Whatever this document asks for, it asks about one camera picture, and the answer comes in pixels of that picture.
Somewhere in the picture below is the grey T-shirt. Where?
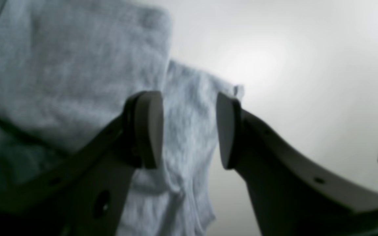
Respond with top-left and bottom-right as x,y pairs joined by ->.
0,0 -> 241,236

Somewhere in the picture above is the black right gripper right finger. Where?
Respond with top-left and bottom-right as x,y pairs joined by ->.
216,92 -> 378,236

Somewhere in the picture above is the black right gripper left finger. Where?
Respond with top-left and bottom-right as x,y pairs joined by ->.
0,91 -> 164,236

